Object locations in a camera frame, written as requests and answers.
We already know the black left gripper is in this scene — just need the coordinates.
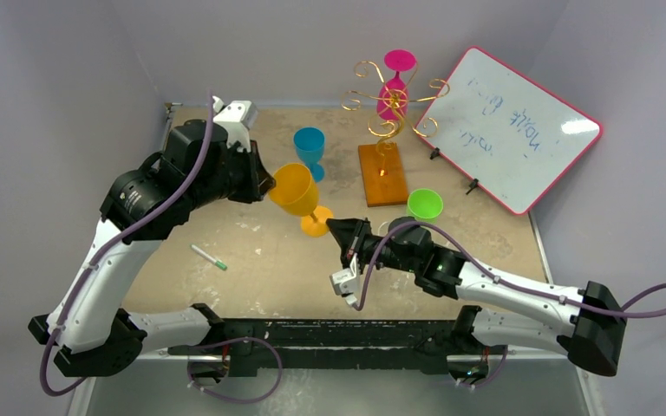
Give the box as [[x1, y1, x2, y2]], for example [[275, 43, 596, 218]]
[[189, 139, 278, 211]]

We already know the orange plastic wine glass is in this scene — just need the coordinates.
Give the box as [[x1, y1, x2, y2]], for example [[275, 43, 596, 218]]
[[269, 163, 334, 237]]

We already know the pink plastic wine glass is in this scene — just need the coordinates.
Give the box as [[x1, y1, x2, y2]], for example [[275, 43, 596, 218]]
[[376, 49, 418, 121]]

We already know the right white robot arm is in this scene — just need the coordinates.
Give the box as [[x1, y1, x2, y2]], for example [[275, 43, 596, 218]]
[[326, 217, 627, 377]]

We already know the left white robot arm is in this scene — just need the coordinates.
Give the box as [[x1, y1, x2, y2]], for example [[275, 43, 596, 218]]
[[29, 119, 275, 379]]

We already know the clear wine glass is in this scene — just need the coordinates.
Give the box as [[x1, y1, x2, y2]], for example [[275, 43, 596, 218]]
[[377, 221, 390, 234]]

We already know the blue plastic wine glass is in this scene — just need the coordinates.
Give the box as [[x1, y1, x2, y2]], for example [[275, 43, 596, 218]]
[[293, 127, 325, 182]]

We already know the green plastic wine glass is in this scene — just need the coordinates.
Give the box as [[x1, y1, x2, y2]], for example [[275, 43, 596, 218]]
[[406, 188, 444, 223]]

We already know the green capped white marker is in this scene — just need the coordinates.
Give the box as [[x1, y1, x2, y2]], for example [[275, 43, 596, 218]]
[[190, 244, 227, 271]]

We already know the pink framed whiteboard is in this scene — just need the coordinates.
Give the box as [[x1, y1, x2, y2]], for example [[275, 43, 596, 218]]
[[421, 46, 603, 215]]

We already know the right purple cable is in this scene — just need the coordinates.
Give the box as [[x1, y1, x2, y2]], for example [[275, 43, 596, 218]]
[[351, 220, 666, 318]]

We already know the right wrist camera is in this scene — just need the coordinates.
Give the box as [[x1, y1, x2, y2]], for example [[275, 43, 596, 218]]
[[330, 254, 361, 309]]

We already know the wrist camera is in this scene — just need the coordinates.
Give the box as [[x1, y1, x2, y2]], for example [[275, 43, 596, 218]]
[[330, 254, 361, 309], [212, 95, 258, 153]]

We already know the gold wire glass rack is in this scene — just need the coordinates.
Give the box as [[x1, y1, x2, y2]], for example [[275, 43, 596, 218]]
[[341, 61, 450, 207]]

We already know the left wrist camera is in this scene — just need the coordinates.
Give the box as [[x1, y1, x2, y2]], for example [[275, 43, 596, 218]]
[[212, 95, 258, 153]]

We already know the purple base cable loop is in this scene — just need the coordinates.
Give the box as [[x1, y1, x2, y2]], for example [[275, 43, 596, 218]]
[[186, 334, 285, 404]]

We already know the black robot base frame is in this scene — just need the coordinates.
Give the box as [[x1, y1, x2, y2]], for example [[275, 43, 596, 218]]
[[159, 306, 513, 380]]

